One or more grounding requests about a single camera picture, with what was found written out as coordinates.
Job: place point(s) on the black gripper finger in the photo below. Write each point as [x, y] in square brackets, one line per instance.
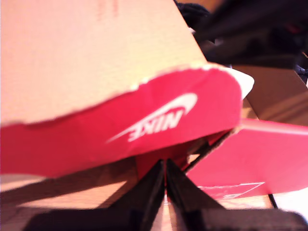
[146, 197]
[252, 14]
[185, 197]
[260, 48]

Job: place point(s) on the blue suede shoe white stripes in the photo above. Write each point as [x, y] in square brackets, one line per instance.
[190, 12]

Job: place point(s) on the red Nike shoebox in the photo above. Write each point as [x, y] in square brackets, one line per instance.
[168, 120]

